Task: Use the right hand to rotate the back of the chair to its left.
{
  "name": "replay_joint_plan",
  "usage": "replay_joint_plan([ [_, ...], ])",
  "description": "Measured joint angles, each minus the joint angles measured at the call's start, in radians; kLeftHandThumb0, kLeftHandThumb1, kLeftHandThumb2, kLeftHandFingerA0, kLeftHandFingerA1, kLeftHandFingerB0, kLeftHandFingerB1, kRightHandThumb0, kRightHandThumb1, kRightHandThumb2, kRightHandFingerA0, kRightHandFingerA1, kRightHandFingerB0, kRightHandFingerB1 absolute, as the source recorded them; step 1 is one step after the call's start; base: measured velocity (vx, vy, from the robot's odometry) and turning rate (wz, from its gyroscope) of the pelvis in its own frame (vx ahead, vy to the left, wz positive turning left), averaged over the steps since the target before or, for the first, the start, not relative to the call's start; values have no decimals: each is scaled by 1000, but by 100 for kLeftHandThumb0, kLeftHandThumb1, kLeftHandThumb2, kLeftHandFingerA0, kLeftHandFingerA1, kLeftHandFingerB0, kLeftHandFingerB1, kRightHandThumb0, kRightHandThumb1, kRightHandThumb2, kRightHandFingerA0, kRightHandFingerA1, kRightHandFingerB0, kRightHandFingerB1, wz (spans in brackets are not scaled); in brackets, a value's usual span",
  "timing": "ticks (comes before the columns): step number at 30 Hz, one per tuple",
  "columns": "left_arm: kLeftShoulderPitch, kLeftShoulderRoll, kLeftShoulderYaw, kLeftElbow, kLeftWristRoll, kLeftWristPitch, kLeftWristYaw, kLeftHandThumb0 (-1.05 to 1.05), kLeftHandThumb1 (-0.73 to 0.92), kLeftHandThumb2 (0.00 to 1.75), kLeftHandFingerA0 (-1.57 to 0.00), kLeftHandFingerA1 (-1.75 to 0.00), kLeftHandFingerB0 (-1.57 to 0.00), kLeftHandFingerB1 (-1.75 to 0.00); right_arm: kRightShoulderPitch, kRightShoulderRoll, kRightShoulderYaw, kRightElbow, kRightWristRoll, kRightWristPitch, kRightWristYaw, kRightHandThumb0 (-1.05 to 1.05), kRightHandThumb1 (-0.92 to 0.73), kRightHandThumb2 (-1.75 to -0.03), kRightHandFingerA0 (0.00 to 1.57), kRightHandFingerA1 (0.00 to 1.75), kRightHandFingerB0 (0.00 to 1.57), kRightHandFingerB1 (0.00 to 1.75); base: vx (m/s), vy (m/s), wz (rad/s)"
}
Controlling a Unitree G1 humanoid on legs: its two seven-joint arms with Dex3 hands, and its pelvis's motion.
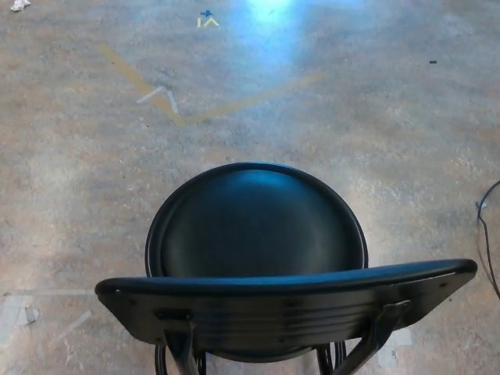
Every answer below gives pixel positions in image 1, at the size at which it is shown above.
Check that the long clear tape strip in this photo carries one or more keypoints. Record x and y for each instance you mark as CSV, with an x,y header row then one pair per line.
x,y
47,292

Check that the short clear tape strip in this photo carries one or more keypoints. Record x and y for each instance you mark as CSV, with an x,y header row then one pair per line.
x,y
74,325

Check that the clear tape patch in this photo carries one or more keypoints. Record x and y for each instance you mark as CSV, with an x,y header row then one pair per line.
x,y
402,338

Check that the crumpled white paper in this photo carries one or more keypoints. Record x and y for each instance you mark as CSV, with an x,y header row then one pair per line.
x,y
20,4

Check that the black round-seat chair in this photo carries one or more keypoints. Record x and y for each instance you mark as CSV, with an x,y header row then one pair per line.
x,y
254,218

